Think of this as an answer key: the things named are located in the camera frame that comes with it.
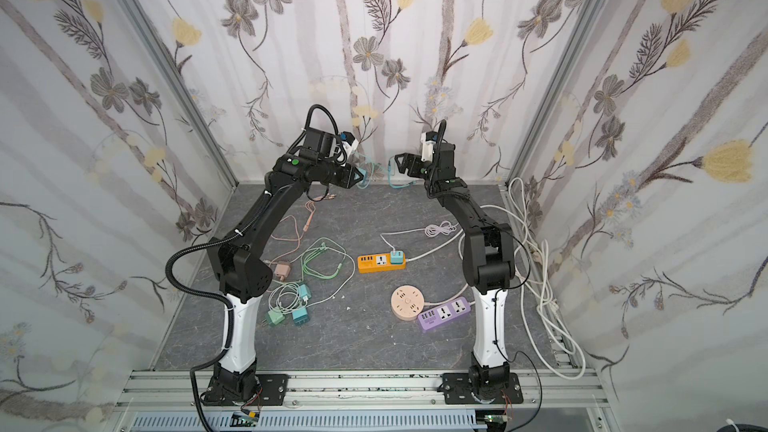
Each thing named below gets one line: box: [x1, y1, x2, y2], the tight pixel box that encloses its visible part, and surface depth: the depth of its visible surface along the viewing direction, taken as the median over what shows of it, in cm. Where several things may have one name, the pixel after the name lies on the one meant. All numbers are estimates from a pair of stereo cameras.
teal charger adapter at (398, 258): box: [390, 250, 404, 265], surface depth 95 cm
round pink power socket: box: [390, 285, 425, 321], surface depth 88 cm
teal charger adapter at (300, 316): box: [292, 307, 309, 325], surface depth 86 cm
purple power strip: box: [417, 296, 471, 330], surface depth 86 cm
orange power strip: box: [357, 253, 407, 274], surface depth 97 cm
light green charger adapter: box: [267, 310, 285, 325], surface depth 85 cm
